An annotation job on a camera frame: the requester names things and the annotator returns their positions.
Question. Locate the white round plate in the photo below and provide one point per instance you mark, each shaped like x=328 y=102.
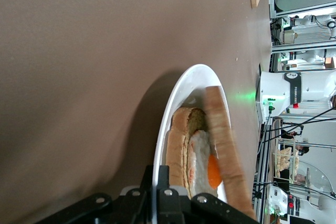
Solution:
x=183 y=82

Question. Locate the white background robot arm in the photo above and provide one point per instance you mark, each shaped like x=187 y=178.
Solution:
x=283 y=200
x=315 y=28

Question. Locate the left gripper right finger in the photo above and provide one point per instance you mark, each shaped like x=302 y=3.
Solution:
x=165 y=203

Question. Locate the light brown bread slice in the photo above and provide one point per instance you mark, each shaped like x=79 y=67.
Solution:
x=220 y=134

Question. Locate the fried egg toy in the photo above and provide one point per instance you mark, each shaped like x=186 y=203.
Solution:
x=200 y=155

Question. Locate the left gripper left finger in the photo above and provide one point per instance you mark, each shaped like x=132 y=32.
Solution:
x=147 y=197

